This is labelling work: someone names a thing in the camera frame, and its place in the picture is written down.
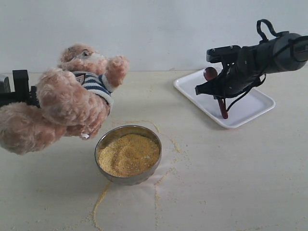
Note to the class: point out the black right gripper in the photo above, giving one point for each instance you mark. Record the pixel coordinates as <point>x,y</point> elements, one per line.
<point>238,77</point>

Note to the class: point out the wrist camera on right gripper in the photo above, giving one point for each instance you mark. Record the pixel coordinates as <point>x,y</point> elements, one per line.
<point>227,54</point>

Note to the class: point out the teddy bear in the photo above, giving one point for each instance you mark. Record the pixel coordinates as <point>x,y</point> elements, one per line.
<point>75,99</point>

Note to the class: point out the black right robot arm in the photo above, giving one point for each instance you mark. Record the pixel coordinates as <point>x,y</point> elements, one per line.
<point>286,53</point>

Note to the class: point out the steel bowl of millet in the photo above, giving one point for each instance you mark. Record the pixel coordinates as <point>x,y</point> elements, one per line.
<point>128,155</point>

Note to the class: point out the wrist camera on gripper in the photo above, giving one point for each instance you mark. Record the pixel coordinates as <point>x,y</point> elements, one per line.
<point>227,54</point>
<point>20,82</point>

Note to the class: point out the white rectangular plastic tray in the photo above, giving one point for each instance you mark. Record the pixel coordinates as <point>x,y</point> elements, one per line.
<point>254,104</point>

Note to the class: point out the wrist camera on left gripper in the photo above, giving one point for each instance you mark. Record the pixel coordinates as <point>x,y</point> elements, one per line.
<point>20,82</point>

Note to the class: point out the dark red wooden spoon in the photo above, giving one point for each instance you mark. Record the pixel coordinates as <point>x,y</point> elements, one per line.
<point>209,74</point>

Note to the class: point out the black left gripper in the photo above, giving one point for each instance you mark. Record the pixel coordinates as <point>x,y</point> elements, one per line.
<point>29,97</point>

